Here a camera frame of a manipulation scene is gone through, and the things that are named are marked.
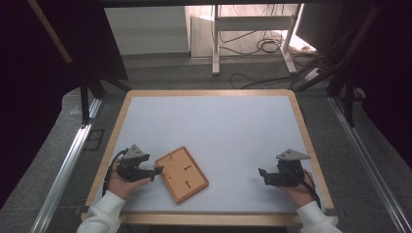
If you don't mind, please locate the wooden photo frame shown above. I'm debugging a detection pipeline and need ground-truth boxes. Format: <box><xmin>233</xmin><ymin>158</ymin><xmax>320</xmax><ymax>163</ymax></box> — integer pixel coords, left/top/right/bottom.
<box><xmin>154</xmin><ymin>146</ymin><xmax>210</xmax><ymax>205</ymax></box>

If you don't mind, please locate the white power strip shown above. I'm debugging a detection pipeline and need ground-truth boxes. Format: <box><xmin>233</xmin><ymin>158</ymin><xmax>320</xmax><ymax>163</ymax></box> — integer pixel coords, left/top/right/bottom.
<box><xmin>304</xmin><ymin>66</ymin><xmax>324</xmax><ymax>83</ymax></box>

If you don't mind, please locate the white metal stand frame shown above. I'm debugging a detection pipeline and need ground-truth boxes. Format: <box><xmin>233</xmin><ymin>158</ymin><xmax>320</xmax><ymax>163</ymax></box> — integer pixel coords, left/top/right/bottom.
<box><xmin>211</xmin><ymin>3</ymin><xmax>305</xmax><ymax>76</ymax></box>

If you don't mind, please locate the dark curtain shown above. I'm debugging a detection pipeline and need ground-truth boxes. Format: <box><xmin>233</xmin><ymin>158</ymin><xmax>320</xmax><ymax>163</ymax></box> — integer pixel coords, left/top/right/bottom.
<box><xmin>0</xmin><ymin>0</ymin><xmax>129</xmax><ymax>210</ymax></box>
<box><xmin>343</xmin><ymin>0</ymin><xmax>412</xmax><ymax>161</ymax></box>

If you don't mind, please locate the black metal stand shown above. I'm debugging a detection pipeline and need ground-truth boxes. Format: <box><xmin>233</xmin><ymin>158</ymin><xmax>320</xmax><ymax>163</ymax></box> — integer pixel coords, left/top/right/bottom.
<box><xmin>79</xmin><ymin>71</ymin><xmax>132</xmax><ymax>126</ymax></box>
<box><xmin>326</xmin><ymin>62</ymin><xmax>358</xmax><ymax>128</ymax></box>

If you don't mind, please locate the dark floor grate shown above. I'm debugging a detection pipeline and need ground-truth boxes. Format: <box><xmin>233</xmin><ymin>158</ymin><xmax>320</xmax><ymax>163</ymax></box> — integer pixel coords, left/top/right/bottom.
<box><xmin>84</xmin><ymin>128</ymin><xmax>106</xmax><ymax>151</ymax></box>

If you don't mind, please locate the person's left hand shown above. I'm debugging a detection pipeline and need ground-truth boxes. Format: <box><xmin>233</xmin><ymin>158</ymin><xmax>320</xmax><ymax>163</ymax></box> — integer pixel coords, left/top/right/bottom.
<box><xmin>106</xmin><ymin>158</ymin><xmax>153</xmax><ymax>201</ymax></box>

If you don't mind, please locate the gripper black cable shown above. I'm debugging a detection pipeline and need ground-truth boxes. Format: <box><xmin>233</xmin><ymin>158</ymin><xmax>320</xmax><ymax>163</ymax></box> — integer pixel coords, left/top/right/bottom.
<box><xmin>300</xmin><ymin>169</ymin><xmax>323</xmax><ymax>209</ymax></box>
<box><xmin>101</xmin><ymin>148</ymin><xmax>129</xmax><ymax>197</ymax></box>

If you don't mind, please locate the tangle of black floor cables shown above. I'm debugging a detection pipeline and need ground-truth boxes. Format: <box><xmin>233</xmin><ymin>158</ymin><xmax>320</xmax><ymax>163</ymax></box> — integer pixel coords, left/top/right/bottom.
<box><xmin>219</xmin><ymin>3</ymin><xmax>314</xmax><ymax>56</ymax></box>

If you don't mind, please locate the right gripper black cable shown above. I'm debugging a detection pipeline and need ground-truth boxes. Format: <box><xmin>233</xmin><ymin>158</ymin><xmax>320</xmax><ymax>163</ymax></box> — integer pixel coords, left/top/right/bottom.
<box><xmin>300</xmin><ymin>169</ymin><xmax>323</xmax><ymax>209</ymax></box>

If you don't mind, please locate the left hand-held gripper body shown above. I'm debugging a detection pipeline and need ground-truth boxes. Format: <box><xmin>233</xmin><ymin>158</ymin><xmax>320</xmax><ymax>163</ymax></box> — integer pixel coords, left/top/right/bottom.
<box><xmin>116</xmin><ymin>144</ymin><xmax>155</xmax><ymax>183</ymax></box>

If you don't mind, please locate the aluminium floor rail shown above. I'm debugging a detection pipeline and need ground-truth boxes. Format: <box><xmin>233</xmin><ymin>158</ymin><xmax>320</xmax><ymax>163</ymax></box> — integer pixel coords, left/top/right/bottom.
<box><xmin>327</xmin><ymin>96</ymin><xmax>412</xmax><ymax>233</ymax></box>
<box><xmin>29</xmin><ymin>98</ymin><xmax>103</xmax><ymax>233</ymax></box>

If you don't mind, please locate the white panel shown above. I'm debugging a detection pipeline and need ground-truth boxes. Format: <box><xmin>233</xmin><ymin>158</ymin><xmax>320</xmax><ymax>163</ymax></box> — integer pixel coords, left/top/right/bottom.
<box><xmin>103</xmin><ymin>6</ymin><xmax>190</xmax><ymax>56</ymax></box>

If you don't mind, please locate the wooden slat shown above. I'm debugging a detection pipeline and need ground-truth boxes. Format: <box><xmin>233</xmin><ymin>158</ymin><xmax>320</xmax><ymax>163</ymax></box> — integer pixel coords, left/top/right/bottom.
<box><xmin>26</xmin><ymin>0</ymin><xmax>74</xmax><ymax>64</ymax></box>

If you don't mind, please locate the long black floor cable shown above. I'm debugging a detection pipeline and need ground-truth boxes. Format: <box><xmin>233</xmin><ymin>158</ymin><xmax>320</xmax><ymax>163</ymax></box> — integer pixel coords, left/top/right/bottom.
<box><xmin>229</xmin><ymin>63</ymin><xmax>325</xmax><ymax>90</ymax></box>

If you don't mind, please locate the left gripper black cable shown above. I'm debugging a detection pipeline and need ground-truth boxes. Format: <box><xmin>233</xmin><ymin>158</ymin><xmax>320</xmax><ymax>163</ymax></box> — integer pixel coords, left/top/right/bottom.
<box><xmin>101</xmin><ymin>148</ymin><xmax>129</xmax><ymax>197</ymax></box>

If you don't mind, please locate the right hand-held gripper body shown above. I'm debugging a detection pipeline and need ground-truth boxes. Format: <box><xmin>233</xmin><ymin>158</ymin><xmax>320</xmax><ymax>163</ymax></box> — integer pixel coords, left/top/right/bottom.
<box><xmin>274</xmin><ymin>148</ymin><xmax>312</xmax><ymax>187</ymax></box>

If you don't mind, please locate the person's right hand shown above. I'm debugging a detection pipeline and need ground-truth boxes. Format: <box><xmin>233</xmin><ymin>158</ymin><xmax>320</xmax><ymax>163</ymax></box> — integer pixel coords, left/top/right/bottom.
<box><xmin>279</xmin><ymin>168</ymin><xmax>317</xmax><ymax>209</ymax></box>

